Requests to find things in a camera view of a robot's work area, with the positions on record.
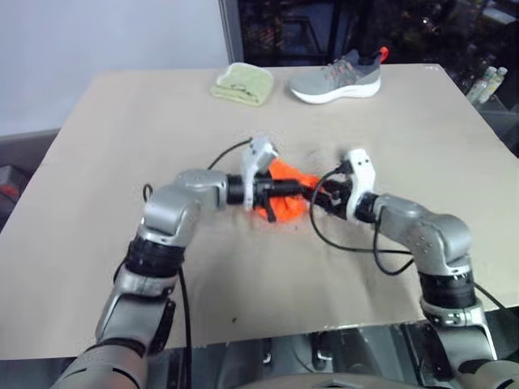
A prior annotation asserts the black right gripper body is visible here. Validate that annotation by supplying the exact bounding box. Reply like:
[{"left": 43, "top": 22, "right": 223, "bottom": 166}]
[{"left": 320, "top": 177, "right": 354, "bottom": 217}]

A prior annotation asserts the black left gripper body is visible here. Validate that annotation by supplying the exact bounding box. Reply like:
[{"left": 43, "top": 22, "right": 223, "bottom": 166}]
[{"left": 253, "top": 176, "right": 291, "bottom": 202}]

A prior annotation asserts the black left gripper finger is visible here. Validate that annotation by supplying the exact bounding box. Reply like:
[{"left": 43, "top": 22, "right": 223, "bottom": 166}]
[
  {"left": 285, "top": 179, "right": 318, "bottom": 196},
  {"left": 259, "top": 195, "right": 278, "bottom": 224}
]

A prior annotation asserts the orange fabric pouch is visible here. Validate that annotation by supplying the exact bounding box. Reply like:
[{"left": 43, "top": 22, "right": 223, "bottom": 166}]
[{"left": 253, "top": 158, "right": 322, "bottom": 226}]

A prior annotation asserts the grey sneaker with white sole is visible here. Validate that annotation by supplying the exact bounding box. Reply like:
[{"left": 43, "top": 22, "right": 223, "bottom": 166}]
[{"left": 288, "top": 46, "right": 384, "bottom": 105}]

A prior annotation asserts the folded green towel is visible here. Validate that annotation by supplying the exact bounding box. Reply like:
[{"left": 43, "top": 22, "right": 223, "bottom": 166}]
[{"left": 209, "top": 62, "right": 274, "bottom": 108}]

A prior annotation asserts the pale plastic bottle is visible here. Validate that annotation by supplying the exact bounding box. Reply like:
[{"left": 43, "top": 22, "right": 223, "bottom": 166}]
[
  {"left": 478, "top": 66, "right": 498, "bottom": 102},
  {"left": 465, "top": 79, "right": 484, "bottom": 103},
  {"left": 489, "top": 66, "right": 509, "bottom": 100}
]

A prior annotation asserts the dark storage box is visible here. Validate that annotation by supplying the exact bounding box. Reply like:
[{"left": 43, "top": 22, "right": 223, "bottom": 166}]
[{"left": 0, "top": 165, "right": 26, "bottom": 208}]

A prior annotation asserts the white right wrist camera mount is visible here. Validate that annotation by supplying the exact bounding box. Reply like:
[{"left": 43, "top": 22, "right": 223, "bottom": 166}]
[{"left": 341, "top": 148, "right": 376, "bottom": 222}]

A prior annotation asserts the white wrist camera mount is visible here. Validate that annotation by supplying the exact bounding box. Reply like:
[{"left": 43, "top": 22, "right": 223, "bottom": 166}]
[
  {"left": 341, "top": 148, "right": 376, "bottom": 222},
  {"left": 238, "top": 135, "right": 281, "bottom": 212}
]

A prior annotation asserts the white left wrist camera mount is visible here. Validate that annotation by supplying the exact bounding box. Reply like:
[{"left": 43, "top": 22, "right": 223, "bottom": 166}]
[{"left": 238, "top": 135, "right": 281, "bottom": 212}]

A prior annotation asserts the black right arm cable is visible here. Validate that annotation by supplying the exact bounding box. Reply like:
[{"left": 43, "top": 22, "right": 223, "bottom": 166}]
[{"left": 309, "top": 167, "right": 508, "bottom": 311}]

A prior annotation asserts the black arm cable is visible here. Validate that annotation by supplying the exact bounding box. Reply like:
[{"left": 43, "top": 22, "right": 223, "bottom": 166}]
[
  {"left": 309, "top": 167, "right": 508, "bottom": 311},
  {"left": 142, "top": 137, "right": 255, "bottom": 389}
]

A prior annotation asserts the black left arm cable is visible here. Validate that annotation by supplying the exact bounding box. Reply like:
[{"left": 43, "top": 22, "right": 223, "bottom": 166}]
[{"left": 142, "top": 137, "right": 255, "bottom": 389}]

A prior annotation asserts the grey window frame pillar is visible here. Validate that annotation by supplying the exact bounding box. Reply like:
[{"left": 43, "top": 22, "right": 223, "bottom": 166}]
[{"left": 220, "top": 0, "right": 245, "bottom": 68}]

